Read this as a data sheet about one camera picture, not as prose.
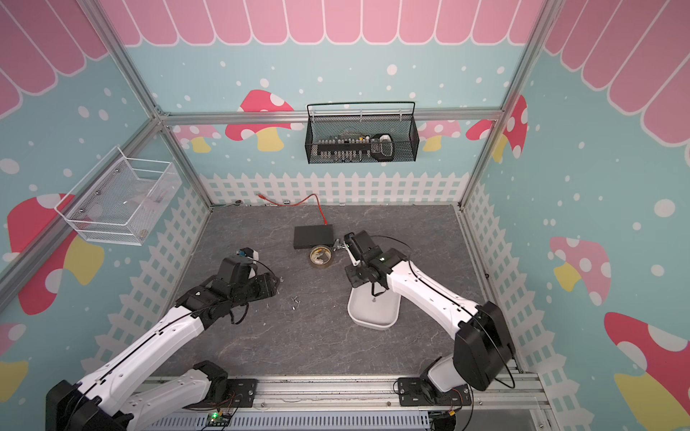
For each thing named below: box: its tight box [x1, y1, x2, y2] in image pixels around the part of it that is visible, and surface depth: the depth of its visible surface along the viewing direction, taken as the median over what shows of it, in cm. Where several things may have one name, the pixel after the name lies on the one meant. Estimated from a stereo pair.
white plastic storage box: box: [346, 281, 402, 331], surface depth 90 cm
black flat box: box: [292, 224, 334, 250], surface depth 111 cm
